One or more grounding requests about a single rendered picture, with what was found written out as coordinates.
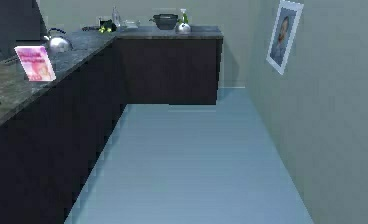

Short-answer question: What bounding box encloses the dark kitchen counter cabinet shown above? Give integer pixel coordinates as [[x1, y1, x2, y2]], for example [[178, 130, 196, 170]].
[[0, 25, 224, 224]]

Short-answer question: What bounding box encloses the silver round kettle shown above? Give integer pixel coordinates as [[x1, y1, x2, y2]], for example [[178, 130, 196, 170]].
[[174, 21, 192, 35]]

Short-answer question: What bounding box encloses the black cooking pot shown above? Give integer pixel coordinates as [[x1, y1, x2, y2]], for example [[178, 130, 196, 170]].
[[149, 13, 180, 31]]

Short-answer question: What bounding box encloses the green spray bottle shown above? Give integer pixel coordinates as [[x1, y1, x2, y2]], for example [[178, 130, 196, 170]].
[[179, 8, 189, 25]]

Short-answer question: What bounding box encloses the clear glass bowl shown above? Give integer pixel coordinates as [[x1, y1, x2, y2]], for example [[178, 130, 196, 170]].
[[123, 19, 141, 29]]

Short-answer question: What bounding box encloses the black and yellow-green item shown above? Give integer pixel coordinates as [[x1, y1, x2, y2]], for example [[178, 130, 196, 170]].
[[97, 19, 117, 34]]

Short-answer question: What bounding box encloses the clear glass bottle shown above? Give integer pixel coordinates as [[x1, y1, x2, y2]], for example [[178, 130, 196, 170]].
[[111, 5, 122, 28]]

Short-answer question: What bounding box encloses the framed portrait picture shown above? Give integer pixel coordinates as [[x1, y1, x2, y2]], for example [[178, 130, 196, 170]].
[[265, 0, 305, 76]]

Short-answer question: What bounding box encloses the pink book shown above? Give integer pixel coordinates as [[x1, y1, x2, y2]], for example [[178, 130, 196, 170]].
[[13, 45, 57, 83]]

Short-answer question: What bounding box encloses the silver kettle with black handle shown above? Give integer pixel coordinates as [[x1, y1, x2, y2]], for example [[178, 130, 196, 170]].
[[42, 27, 74, 54]]

